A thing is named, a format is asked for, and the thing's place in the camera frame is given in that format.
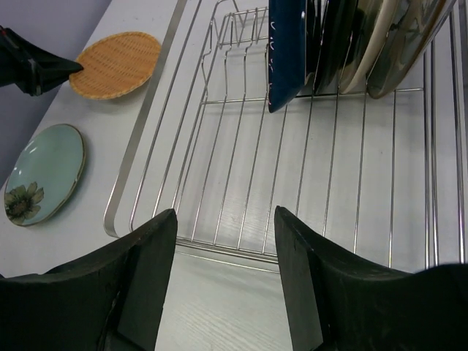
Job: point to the cream plate with black patch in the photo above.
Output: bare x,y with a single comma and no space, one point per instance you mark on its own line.
370,25

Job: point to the glossy black plate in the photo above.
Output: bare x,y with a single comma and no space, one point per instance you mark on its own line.
328,31

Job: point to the orange woven round plate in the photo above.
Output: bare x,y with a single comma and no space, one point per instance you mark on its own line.
116,65

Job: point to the grey reindeer pattern plate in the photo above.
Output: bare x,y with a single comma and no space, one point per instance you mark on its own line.
413,26

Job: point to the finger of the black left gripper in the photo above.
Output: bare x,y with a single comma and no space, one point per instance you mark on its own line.
33,70

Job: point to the metal wire dish rack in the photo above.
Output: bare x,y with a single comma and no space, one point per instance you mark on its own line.
384,178

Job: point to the mint green flower plate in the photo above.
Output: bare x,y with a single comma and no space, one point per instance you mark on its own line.
45,175

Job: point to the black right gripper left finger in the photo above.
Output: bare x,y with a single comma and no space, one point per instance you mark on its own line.
109,299

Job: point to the dark blue glazed plate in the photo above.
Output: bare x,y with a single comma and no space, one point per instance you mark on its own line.
290,24

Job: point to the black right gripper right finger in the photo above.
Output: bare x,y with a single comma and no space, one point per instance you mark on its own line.
337,300

